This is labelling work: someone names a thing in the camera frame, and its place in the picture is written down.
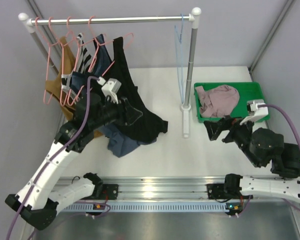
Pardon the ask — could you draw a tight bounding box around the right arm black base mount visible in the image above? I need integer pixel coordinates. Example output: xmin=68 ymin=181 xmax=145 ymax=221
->
xmin=206 ymin=173 xmax=243 ymax=201

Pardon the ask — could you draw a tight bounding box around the aluminium mounting rail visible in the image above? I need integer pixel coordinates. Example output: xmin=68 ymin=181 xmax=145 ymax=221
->
xmin=57 ymin=176 xmax=281 ymax=202

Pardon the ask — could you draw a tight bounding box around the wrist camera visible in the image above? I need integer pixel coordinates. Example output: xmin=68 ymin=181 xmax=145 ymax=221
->
xmin=98 ymin=77 xmax=122 ymax=104
xmin=239 ymin=99 xmax=269 ymax=125

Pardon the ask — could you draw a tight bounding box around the light blue wire hanger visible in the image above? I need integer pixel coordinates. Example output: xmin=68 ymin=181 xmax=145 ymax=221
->
xmin=174 ymin=14 xmax=185 ymax=104

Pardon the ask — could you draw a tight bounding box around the pink crumpled garment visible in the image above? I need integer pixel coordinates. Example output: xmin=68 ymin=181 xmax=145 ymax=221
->
xmin=195 ymin=84 xmax=240 ymax=118

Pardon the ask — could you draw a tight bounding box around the brown tank top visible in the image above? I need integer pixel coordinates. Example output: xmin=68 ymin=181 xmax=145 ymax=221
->
xmin=44 ymin=36 xmax=103 ymax=138

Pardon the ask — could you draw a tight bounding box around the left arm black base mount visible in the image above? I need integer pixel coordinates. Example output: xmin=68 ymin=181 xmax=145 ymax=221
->
xmin=83 ymin=172 xmax=119 ymax=201

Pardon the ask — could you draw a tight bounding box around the pink hanger with brown top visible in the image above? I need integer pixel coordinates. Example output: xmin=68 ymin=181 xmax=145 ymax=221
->
xmin=34 ymin=17 xmax=59 ymax=105

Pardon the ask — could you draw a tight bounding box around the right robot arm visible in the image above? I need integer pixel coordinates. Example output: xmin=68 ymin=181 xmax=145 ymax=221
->
xmin=204 ymin=116 xmax=300 ymax=204

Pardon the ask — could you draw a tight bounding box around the striped tank top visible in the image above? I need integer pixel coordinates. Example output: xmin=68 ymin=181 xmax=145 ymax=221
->
xmin=61 ymin=33 xmax=92 ymax=105

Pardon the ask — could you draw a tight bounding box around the pink hanger with blue top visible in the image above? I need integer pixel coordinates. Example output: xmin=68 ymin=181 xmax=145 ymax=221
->
xmin=72 ymin=15 xmax=101 ymax=103

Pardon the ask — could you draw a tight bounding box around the silver clothes rack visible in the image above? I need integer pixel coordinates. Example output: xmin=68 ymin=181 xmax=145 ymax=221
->
xmin=17 ymin=6 xmax=202 ymax=138

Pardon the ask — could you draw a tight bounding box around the green plastic tray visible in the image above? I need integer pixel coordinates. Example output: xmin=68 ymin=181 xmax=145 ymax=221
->
xmin=194 ymin=82 xmax=265 ymax=123

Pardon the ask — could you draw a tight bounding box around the black tank top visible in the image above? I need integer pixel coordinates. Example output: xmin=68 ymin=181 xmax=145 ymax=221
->
xmin=104 ymin=37 xmax=168 ymax=144

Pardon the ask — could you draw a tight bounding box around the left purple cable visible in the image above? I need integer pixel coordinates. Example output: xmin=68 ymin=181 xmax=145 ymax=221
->
xmin=5 ymin=76 xmax=112 ymax=240

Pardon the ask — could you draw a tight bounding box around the pink hanger with striped top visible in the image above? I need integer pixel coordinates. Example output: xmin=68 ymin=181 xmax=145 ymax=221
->
xmin=59 ymin=16 xmax=80 ymax=106

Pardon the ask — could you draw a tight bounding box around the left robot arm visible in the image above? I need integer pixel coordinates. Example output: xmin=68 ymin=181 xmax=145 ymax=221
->
xmin=5 ymin=92 xmax=143 ymax=231

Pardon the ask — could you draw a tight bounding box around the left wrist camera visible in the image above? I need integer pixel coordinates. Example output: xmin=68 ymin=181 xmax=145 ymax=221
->
xmin=98 ymin=77 xmax=122 ymax=104

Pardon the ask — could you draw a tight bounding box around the perforated cable duct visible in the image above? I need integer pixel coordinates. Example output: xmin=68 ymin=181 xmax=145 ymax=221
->
xmin=63 ymin=201 xmax=243 ymax=214

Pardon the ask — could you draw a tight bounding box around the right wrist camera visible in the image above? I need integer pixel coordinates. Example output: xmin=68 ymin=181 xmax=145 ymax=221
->
xmin=239 ymin=99 xmax=269 ymax=125

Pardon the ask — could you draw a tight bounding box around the blue tank top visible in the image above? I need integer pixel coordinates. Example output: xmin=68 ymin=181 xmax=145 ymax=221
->
xmin=73 ymin=34 xmax=141 ymax=158

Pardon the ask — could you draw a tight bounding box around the pink wire hanger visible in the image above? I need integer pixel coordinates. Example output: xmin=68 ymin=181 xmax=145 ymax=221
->
xmin=87 ymin=15 xmax=135 ymax=77

